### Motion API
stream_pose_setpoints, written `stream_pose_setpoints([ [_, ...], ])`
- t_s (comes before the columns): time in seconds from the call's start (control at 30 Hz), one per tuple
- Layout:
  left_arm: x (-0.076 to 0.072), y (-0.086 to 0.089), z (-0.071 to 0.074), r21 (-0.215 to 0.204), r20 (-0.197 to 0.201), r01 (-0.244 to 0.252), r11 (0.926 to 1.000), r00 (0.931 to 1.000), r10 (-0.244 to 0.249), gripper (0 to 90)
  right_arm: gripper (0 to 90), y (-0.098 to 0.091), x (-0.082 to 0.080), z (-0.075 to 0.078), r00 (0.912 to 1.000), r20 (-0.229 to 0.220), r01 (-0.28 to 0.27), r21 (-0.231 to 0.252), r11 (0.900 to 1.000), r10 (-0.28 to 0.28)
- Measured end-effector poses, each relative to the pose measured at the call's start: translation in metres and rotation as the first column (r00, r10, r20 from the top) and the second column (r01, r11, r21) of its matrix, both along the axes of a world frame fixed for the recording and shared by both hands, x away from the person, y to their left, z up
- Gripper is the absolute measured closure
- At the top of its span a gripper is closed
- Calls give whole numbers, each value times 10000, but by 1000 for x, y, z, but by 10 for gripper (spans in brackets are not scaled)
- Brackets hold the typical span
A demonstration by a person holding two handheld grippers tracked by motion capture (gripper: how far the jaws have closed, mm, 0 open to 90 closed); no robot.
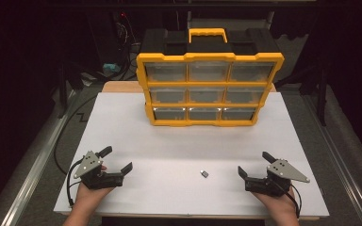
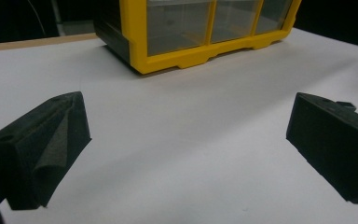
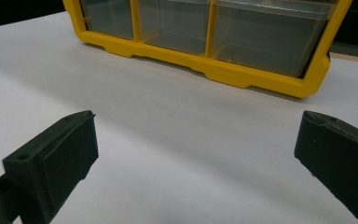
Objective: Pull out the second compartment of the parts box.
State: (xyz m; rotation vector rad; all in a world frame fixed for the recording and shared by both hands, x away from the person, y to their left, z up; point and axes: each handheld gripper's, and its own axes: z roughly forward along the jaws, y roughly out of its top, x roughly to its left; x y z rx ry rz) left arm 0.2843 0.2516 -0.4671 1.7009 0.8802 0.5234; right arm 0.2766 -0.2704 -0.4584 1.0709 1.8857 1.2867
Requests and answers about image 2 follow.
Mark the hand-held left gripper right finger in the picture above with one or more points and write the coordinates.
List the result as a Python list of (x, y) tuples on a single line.
[(338, 146)]

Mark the metal stand pole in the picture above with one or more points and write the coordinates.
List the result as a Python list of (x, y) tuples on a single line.
[(57, 17)]

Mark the wooden table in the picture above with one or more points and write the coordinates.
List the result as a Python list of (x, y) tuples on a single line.
[(28, 43)]

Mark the yellow black drawer cabinet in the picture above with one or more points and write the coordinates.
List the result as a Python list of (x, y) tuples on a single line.
[(136, 46)]

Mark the grid of clear small drawers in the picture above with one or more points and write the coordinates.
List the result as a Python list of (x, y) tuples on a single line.
[(177, 31)]

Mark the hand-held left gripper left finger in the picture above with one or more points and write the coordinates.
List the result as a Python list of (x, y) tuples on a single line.
[(21, 149)]

